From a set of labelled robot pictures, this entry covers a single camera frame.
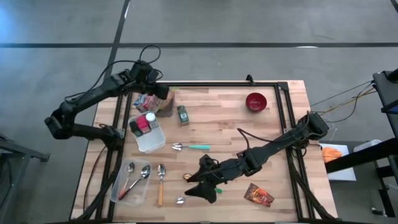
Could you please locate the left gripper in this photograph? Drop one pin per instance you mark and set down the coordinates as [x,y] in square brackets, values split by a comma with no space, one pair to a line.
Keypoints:
[149,80]

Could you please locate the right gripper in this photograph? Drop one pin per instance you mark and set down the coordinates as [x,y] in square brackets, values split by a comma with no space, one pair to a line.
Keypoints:
[230,171]

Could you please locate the white cap spice jar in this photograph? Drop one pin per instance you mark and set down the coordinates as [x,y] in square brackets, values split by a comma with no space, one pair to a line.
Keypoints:
[150,117]

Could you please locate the smoked paprika tin red lid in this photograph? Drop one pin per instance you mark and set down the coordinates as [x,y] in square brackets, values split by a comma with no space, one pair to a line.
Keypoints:
[143,124]

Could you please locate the green black pepper tin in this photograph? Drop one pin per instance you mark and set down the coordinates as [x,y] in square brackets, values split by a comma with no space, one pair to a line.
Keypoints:
[136,129]

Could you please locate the red orange snack bag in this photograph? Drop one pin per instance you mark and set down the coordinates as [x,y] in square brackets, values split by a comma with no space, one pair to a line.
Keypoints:
[258,195]

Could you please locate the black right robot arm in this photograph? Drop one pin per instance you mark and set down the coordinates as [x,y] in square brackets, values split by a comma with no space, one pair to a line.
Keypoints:
[280,143]

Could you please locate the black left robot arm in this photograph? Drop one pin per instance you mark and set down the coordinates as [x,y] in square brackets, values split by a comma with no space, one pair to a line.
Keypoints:
[93,93]

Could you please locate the dark grey bin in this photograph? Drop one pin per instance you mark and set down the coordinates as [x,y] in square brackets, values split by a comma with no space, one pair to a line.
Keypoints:
[168,111]

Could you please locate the green label spice jar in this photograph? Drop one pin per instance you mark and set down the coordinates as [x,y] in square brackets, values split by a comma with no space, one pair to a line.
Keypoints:
[183,115]

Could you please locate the clear bin of bottles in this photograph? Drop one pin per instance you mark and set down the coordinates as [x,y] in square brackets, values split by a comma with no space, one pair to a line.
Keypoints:
[152,140]

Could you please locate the clear plastic bin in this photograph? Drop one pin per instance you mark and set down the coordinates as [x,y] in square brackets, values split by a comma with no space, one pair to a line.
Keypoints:
[136,199]

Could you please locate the black clamp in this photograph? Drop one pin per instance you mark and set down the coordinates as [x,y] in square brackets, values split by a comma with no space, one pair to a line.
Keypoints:
[249,79]

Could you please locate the red bowl black outside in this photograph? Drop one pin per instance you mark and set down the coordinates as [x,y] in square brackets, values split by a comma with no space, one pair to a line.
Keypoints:
[256,102]

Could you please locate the orange cloth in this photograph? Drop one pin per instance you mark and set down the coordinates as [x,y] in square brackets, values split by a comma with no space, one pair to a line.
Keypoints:
[331,154]

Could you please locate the white paper sheet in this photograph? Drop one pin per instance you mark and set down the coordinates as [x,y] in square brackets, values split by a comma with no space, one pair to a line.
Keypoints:
[342,171]

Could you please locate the grey metal stand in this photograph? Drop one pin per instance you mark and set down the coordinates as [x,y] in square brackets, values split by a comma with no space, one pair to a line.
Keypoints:
[18,152]

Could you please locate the white container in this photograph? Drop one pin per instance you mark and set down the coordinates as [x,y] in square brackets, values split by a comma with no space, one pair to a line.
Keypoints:
[367,144]

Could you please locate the black metal stand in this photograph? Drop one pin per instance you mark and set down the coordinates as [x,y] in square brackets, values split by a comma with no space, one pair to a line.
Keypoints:
[385,90]

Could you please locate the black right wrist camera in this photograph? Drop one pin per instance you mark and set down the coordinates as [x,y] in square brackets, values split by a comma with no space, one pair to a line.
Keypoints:
[208,163]

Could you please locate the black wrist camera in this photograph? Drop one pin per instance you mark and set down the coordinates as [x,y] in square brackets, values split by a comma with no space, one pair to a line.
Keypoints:
[208,163]
[142,69]

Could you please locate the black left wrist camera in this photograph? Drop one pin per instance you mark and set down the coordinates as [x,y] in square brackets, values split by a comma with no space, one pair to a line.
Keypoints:
[142,69]

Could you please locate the black aluminium table frame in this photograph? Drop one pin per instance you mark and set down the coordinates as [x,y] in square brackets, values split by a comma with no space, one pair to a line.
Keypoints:
[217,84]

